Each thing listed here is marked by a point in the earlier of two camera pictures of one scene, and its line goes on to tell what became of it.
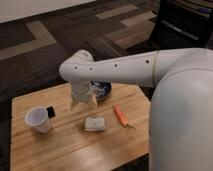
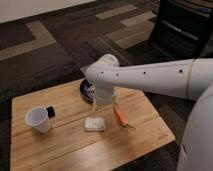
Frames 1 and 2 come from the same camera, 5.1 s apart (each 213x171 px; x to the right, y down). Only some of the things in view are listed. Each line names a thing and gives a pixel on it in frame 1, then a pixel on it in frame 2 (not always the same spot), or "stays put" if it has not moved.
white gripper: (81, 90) → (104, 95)
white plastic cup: (37, 117) stays put
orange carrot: (122, 117) stays put
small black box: (51, 112) stays put
